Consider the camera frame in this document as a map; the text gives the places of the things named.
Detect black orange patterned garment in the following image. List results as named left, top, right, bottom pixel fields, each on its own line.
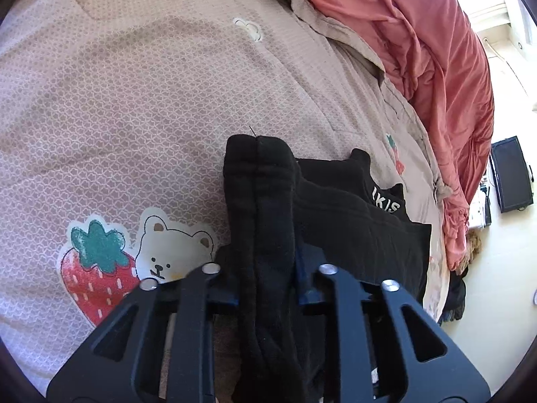
left=293, top=149, right=431, bottom=300

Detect black pants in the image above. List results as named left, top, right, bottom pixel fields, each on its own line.
left=223, top=135, right=325, bottom=402

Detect black flat monitor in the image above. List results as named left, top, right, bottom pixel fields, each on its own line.
left=491, top=136, right=533, bottom=213

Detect beige strawberry bear quilt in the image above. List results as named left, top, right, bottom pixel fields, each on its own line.
left=1, top=0, right=448, bottom=394

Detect coral red blanket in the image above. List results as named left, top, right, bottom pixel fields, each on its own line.
left=276, top=0, right=496, bottom=273

